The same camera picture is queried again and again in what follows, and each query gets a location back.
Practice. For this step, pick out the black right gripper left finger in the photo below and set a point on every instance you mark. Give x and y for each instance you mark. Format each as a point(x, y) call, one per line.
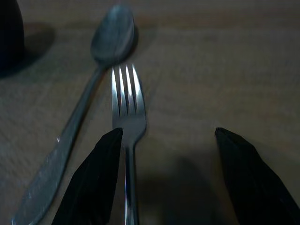
point(93, 178)

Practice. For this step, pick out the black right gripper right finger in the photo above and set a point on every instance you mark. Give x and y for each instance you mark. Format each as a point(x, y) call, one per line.
point(255, 182)

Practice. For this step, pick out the silver metal fork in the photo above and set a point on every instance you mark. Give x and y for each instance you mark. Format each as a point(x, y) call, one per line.
point(129, 117)

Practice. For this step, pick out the silver metal spoon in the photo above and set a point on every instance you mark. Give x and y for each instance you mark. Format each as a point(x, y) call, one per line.
point(112, 39)

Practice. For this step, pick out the dark round vessel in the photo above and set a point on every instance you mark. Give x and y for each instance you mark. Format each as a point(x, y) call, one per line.
point(9, 37)

